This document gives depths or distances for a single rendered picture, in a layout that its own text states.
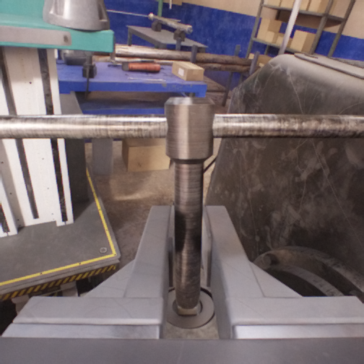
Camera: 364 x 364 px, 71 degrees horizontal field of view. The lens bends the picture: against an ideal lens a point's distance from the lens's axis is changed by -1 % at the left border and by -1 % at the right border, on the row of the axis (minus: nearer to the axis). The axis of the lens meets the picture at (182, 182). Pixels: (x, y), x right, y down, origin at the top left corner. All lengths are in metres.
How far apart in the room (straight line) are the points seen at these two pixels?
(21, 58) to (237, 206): 0.96
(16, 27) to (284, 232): 0.80
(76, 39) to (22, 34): 0.13
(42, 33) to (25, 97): 0.36
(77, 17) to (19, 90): 0.42
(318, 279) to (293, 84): 0.19
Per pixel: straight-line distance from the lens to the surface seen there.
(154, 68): 2.24
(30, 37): 0.89
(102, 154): 2.29
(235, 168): 0.37
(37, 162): 1.31
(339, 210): 0.28
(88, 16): 0.89
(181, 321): 0.18
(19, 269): 1.37
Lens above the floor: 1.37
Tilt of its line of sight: 35 degrees down
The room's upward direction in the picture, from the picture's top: 11 degrees clockwise
